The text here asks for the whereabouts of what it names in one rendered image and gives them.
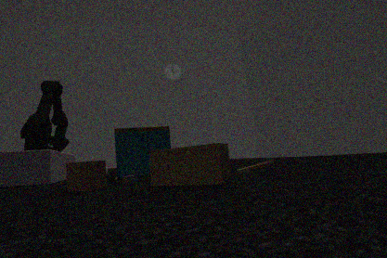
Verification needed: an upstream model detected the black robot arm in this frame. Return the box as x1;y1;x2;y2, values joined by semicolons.
20;81;68;150

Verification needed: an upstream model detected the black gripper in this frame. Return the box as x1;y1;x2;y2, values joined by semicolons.
48;135;70;152

